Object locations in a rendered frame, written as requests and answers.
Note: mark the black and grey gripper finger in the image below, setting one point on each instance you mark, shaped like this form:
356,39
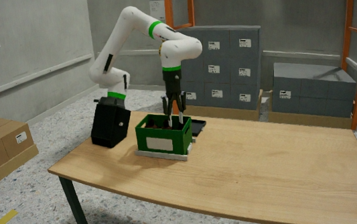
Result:
167,109
182,106

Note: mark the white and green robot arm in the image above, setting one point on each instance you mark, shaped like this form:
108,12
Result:
171,53

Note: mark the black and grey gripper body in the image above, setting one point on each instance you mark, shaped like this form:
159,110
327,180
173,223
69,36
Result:
172,88

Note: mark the green bottle crate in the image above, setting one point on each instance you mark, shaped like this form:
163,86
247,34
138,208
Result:
165,140

